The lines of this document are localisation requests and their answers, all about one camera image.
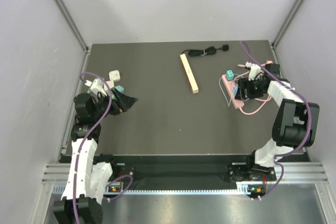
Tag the white square plug adapter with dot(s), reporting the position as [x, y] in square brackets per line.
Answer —
[115, 75]

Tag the beige wooden power strip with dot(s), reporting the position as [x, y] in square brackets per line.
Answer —
[189, 73]

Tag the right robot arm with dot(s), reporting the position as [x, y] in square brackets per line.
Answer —
[294, 127]

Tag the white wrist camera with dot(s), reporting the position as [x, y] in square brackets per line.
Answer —
[98, 86]
[254, 71]

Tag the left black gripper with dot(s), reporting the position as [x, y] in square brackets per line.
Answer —
[122, 103]

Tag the slotted grey cable duct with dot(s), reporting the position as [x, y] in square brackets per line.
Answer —
[116, 188]

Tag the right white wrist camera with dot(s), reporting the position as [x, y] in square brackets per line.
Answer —
[254, 71]

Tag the teal charger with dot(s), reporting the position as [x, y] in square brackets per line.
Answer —
[229, 75]

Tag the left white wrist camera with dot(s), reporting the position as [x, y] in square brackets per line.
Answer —
[98, 86]

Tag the blue plug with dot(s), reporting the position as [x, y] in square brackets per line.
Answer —
[235, 90]

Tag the aluminium frame rail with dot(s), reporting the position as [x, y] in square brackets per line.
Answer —
[71, 24]

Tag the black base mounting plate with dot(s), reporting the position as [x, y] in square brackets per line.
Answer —
[223, 168]

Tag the teal plug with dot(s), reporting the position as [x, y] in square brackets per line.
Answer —
[120, 88]

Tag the pink power strip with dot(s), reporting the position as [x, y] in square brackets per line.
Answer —
[229, 86]

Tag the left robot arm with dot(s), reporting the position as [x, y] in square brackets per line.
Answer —
[81, 200]

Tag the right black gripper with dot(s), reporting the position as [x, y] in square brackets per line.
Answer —
[244, 83]

